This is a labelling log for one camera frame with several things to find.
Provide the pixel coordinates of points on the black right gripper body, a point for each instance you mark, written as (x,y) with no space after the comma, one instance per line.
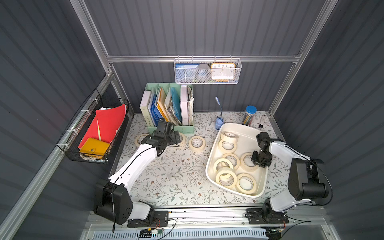
(259,157)

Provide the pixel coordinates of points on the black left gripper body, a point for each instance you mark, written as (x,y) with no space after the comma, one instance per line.
(173,137)

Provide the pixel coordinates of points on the cream masking tape roll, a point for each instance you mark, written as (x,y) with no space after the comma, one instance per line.
(139,139)
(247,163)
(183,139)
(227,147)
(234,159)
(197,144)
(222,163)
(246,184)
(226,177)
(229,137)

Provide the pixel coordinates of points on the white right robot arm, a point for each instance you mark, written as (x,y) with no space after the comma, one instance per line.
(308,185)

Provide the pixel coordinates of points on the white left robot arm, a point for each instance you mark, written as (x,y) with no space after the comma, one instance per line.
(112,199)

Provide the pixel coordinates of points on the white plastic storage box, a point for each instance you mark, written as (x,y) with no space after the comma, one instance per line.
(247,143)

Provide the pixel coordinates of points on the blue box in basket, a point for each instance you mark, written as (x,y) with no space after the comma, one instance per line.
(185,72)

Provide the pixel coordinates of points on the grey tape roll in basket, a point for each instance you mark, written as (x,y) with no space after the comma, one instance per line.
(203,73)

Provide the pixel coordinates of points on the blue folder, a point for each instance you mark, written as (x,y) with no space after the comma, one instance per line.
(154,110)

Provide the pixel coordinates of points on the mint green file organizer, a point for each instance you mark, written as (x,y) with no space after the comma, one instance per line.
(187,130)

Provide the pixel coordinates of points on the cream book with black lettering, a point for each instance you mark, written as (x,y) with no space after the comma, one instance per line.
(145,108)

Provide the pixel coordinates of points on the white binder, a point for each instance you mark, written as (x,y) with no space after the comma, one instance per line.
(184,105)

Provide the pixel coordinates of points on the floral patterned table mat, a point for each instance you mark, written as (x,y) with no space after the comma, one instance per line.
(178,176)

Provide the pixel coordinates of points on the clear tube of coloured pencils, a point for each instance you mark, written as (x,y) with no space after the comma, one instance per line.
(249,114)

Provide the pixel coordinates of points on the red paper folder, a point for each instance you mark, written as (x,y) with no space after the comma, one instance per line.
(105,125)

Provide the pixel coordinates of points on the yellow wallet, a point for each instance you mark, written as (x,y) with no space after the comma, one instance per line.
(94,147)

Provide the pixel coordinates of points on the yellow white alarm clock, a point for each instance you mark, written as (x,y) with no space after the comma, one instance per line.
(223,71)

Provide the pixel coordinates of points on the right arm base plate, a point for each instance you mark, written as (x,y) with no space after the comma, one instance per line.
(259,216)

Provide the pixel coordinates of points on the white wire wall basket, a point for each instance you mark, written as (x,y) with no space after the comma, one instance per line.
(209,61)

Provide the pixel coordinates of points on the black wire side basket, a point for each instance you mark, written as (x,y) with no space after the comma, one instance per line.
(69,145)

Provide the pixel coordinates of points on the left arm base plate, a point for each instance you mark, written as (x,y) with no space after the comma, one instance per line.
(155,219)

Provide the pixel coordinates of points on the white slotted cable duct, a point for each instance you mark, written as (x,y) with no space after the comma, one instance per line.
(245,233)

